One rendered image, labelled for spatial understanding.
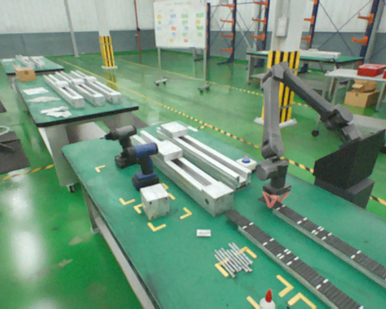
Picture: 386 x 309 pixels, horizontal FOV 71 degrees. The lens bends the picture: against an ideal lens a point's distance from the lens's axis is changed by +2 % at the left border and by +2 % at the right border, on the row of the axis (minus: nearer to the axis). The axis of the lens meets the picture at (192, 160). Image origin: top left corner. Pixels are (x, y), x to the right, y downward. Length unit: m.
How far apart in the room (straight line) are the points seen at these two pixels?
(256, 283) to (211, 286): 0.14
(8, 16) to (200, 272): 15.31
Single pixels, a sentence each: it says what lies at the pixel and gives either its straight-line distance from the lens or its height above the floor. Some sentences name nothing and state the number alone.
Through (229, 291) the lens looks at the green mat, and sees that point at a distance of 0.90.
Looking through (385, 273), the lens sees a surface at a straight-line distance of 1.05.
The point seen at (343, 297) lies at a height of 0.81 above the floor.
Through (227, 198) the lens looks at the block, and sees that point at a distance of 1.12.
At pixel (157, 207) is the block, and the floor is 0.83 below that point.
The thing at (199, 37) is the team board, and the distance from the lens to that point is 6.66.
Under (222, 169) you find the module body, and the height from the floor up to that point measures 0.86.
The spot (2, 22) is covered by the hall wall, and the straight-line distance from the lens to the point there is 15.76.
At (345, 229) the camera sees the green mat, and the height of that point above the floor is 0.78.
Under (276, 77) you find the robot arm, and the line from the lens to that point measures 1.27.
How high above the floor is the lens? 1.49
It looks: 27 degrees down
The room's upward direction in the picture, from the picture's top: 1 degrees counter-clockwise
